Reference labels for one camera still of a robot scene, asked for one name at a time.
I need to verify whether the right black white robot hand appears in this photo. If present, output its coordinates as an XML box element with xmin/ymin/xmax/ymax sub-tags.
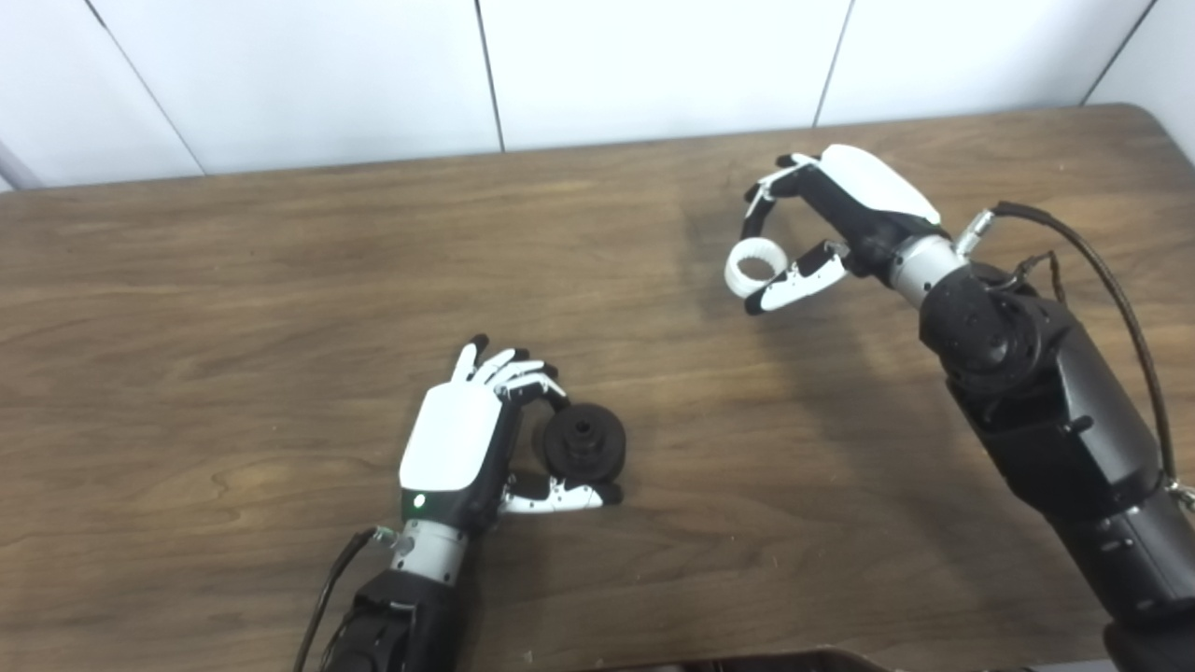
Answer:
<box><xmin>742</xmin><ymin>144</ymin><xmax>942</xmax><ymax>315</ymax></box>

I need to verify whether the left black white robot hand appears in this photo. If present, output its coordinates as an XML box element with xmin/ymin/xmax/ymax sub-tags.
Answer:
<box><xmin>399</xmin><ymin>334</ymin><xmax>625</xmax><ymax>538</ymax></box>

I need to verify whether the round black plastic part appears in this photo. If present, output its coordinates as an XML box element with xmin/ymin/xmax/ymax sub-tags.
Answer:
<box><xmin>534</xmin><ymin>402</ymin><xmax>627</xmax><ymax>483</ymax></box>

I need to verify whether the white plastic ring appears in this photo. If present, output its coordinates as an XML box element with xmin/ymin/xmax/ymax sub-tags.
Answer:
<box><xmin>724</xmin><ymin>238</ymin><xmax>791</xmax><ymax>300</ymax></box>

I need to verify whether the dark robot torso edge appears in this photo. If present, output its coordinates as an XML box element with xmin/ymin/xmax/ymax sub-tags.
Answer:
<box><xmin>579</xmin><ymin>648</ymin><xmax>1112</xmax><ymax>672</ymax></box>

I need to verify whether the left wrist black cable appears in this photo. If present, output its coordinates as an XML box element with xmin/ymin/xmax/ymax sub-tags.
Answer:
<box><xmin>292</xmin><ymin>527</ymin><xmax>402</xmax><ymax>672</ymax></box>

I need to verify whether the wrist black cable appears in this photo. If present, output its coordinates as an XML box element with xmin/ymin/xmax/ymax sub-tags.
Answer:
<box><xmin>954</xmin><ymin>201</ymin><xmax>1195</xmax><ymax>512</ymax></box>
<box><xmin>292</xmin><ymin>527</ymin><xmax>402</xmax><ymax>672</ymax></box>

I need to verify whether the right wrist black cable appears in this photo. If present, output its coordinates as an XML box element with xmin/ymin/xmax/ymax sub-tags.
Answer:
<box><xmin>954</xmin><ymin>201</ymin><xmax>1195</xmax><ymax>512</ymax></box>

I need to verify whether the grey wall corner strip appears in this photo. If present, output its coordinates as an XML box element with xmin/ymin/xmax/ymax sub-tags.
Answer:
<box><xmin>0</xmin><ymin>138</ymin><xmax>44</xmax><ymax>191</ymax></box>

